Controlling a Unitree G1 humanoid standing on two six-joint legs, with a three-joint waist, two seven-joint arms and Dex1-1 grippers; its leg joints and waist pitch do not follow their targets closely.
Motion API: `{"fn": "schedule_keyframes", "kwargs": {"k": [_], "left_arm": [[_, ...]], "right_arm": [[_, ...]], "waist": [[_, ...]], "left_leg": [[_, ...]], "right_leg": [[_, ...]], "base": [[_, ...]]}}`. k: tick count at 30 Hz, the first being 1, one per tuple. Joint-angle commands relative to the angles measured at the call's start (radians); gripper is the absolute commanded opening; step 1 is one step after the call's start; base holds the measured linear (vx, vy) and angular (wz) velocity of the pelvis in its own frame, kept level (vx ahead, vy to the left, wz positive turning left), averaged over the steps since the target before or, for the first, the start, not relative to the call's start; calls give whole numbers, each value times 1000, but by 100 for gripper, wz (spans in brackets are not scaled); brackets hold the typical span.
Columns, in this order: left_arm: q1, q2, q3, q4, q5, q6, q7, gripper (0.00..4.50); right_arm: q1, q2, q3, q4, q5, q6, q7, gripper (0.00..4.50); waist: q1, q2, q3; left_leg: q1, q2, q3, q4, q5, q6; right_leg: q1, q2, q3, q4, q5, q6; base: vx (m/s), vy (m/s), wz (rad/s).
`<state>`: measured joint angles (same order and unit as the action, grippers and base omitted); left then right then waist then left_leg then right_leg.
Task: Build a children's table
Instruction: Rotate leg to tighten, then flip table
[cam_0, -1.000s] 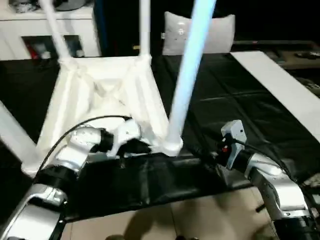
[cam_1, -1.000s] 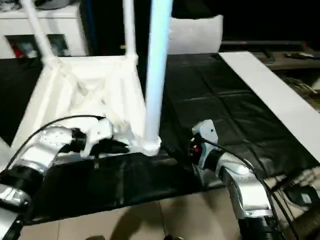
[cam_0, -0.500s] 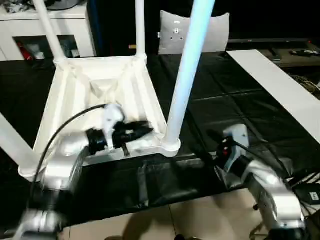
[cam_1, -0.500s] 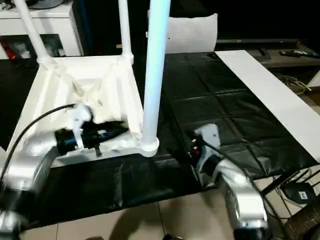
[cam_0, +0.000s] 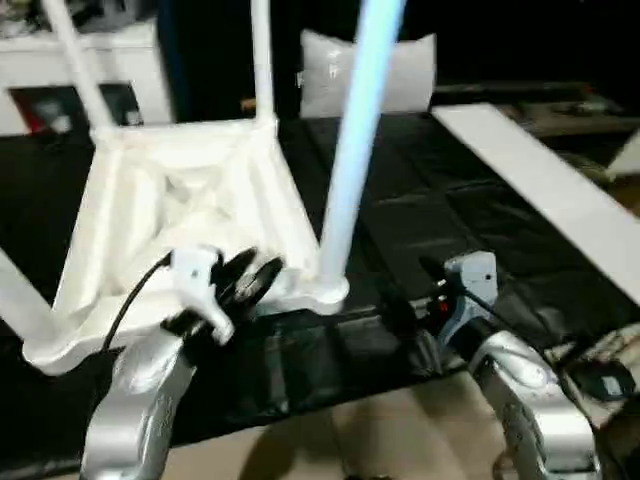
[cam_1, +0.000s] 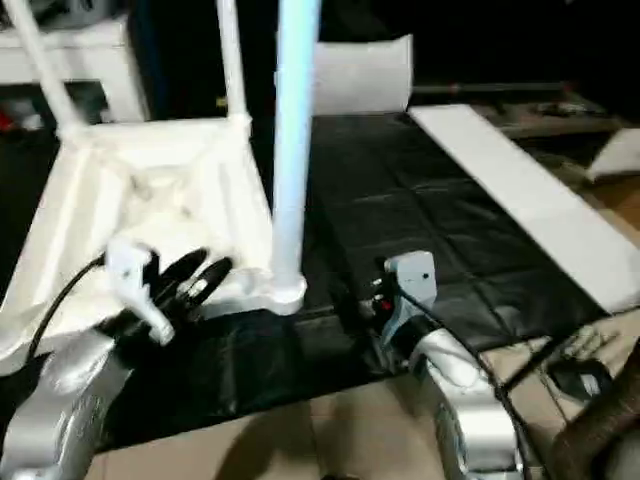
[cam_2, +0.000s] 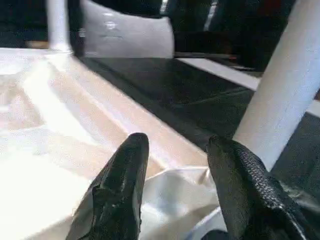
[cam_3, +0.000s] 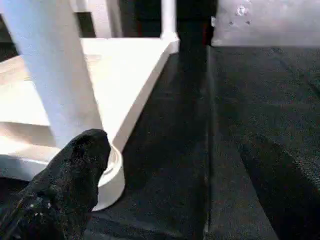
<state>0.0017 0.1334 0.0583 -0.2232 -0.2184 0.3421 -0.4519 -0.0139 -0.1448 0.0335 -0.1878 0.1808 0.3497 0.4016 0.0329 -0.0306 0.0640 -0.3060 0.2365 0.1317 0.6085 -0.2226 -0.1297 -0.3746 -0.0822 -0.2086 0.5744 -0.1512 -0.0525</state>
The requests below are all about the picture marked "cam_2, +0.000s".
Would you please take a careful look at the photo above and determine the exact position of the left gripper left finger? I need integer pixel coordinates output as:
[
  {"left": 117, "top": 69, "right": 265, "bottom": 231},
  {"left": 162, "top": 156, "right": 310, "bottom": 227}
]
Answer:
[{"left": 65, "top": 132, "right": 150, "bottom": 240}]

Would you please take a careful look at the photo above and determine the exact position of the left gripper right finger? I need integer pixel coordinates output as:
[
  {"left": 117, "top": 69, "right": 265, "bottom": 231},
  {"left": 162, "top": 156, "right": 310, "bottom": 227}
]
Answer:
[{"left": 206, "top": 134, "right": 320, "bottom": 240}]

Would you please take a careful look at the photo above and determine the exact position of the white plastic table top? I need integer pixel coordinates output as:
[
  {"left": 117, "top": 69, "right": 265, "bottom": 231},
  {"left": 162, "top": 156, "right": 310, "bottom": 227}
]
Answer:
[{"left": 0, "top": 47, "right": 226, "bottom": 240}]

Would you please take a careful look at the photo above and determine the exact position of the white plastic table leg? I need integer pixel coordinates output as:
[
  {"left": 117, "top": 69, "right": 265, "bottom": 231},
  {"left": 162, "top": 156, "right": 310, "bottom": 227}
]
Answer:
[
  {"left": 48, "top": 0, "right": 72, "bottom": 53},
  {"left": 232, "top": 0, "right": 320, "bottom": 172}
]

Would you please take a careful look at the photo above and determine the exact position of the grey cushion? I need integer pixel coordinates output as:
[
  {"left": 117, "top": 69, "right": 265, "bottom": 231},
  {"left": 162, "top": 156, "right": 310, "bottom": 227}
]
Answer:
[{"left": 79, "top": 0, "right": 175, "bottom": 59}]

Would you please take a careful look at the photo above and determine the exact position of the small yellow label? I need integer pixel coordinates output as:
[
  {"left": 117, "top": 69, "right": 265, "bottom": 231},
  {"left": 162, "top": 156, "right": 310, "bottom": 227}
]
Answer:
[{"left": 26, "top": 40, "right": 52, "bottom": 50}]

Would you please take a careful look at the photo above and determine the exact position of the dark display cabinet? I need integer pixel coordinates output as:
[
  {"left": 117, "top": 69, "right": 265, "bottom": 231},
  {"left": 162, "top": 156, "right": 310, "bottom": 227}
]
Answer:
[{"left": 172, "top": 0, "right": 293, "bottom": 72}]

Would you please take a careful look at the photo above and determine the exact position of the black sofa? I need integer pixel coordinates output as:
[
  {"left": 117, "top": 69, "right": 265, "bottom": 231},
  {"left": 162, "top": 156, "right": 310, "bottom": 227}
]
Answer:
[{"left": 0, "top": 0, "right": 51, "bottom": 48}]

